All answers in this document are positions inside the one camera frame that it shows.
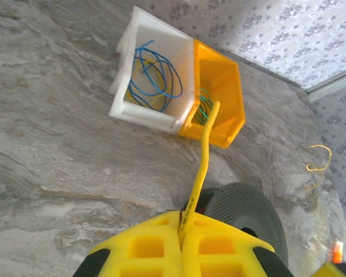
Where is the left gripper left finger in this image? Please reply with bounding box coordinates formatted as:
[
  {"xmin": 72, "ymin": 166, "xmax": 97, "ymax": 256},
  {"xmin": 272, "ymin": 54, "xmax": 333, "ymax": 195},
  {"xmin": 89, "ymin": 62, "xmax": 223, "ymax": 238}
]
[{"xmin": 72, "ymin": 212, "xmax": 183, "ymax": 277}]

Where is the yellow cable printed 1.5mm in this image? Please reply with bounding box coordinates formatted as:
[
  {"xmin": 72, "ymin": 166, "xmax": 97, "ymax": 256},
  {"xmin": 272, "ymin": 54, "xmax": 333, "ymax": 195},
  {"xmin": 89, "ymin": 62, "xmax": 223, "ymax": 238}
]
[{"xmin": 177, "ymin": 100, "xmax": 333, "ymax": 232}]

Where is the orange marker pen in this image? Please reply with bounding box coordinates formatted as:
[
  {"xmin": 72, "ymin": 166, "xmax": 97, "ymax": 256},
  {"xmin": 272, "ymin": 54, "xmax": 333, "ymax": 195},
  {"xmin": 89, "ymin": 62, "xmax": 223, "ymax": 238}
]
[{"xmin": 333, "ymin": 241, "xmax": 345, "ymax": 264}]

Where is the white plastic bin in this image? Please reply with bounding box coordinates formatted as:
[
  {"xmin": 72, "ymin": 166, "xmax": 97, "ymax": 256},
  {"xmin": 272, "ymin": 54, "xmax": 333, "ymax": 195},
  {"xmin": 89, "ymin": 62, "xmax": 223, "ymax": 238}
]
[{"xmin": 108, "ymin": 6, "xmax": 194, "ymax": 135}]

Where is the yellow wire coil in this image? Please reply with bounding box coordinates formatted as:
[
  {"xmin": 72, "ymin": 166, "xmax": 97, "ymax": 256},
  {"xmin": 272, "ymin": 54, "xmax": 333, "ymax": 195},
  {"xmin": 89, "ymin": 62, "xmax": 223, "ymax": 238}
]
[{"xmin": 126, "ymin": 59, "xmax": 174, "ymax": 109}]

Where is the aluminium frame post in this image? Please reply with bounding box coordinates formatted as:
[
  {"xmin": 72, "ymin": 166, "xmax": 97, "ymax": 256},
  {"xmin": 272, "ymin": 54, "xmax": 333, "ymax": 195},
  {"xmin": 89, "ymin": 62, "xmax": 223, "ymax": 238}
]
[{"xmin": 305, "ymin": 65, "xmax": 346, "ymax": 103}]

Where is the yellow plastic bin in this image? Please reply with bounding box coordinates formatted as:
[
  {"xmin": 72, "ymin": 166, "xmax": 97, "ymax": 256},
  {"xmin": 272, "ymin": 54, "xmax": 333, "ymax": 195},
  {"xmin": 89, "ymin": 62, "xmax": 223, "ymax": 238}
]
[{"xmin": 177, "ymin": 39, "xmax": 246, "ymax": 149}]

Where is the green wire coil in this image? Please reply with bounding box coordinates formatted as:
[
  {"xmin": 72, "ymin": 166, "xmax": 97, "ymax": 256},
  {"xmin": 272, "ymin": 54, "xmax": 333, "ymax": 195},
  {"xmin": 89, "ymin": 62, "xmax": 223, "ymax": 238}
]
[{"xmin": 194, "ymin": 88, "xmax": 215, "ymax": 126}]

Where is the black cable spool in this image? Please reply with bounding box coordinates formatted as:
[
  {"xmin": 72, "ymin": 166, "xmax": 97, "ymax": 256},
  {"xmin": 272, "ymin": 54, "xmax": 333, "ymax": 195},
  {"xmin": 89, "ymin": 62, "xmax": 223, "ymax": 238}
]
[{"xmin": 184, "ymin": 181, "xmax": 289, "ymax": 269}]

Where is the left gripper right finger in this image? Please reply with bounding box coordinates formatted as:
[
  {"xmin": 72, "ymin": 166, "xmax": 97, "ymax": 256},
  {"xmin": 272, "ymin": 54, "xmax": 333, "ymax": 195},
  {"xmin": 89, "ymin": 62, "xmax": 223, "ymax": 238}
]
[{"xmin": 180, "ymin": 212, "xmax": 295, "ymax": 277}]

